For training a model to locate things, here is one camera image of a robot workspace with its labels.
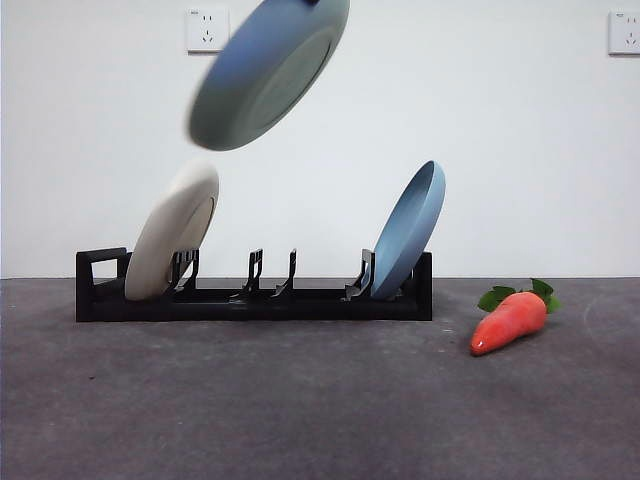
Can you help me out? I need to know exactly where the green plate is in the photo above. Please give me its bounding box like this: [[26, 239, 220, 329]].
[[185, 0, 351, 153]]

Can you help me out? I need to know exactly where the orange carrot with green leaves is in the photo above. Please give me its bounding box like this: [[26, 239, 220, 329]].
[[469, 278, 563, 357]]

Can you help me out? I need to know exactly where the blue plate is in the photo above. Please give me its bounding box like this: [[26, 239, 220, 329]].
[[370, 159, 447, 301]]

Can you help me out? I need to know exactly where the beige plate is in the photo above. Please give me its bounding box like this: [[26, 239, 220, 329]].
[[124, 158, 220, 302]]

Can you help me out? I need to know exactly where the black plate rack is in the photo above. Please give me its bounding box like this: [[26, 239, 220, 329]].
[[75, 247, 434, 323]]

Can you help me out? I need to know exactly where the white wall socket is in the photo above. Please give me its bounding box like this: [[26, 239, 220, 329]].
[[187, 8, 231, 54], [608, 10, 640, 56]]

